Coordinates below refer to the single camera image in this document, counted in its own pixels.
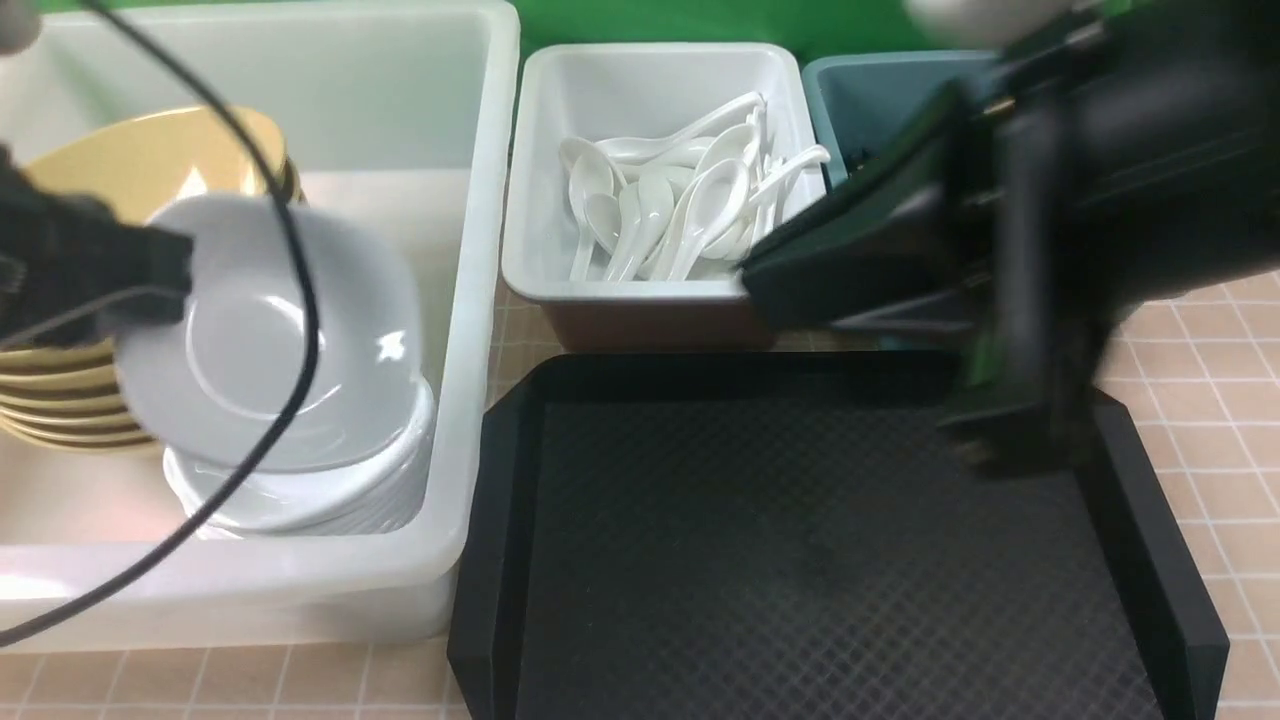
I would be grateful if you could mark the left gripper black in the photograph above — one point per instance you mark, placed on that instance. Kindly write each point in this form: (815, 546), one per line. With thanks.
(72, 275)

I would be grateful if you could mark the white square saucer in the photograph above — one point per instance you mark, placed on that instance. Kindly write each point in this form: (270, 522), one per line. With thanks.
(213, 385)

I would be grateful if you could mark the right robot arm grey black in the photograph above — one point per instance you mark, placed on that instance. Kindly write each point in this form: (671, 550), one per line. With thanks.
(1099, 163)

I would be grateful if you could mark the stack of yellow bowls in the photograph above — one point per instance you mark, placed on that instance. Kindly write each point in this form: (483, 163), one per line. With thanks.
(69, 398)

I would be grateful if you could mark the large translucent white tub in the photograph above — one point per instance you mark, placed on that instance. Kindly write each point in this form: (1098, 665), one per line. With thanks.
(398, 115)

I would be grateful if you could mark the stack of white saucers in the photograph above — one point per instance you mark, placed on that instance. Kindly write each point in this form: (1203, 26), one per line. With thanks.
(366, 497)

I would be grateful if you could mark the white spoon tray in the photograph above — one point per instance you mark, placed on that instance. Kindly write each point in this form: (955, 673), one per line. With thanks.
(599, 91)

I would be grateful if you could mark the pile of white spoons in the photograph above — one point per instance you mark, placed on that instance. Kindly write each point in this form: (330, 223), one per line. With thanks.
(656, 207)

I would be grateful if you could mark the black serving tray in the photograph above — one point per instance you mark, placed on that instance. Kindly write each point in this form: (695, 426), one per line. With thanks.
(787, 536)

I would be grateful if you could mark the green backdrop cloth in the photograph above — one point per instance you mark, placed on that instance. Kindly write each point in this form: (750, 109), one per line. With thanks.
(810, 30)

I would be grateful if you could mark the teal chopstick bin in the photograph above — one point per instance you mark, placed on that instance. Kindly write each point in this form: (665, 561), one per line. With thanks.
(859, 102)

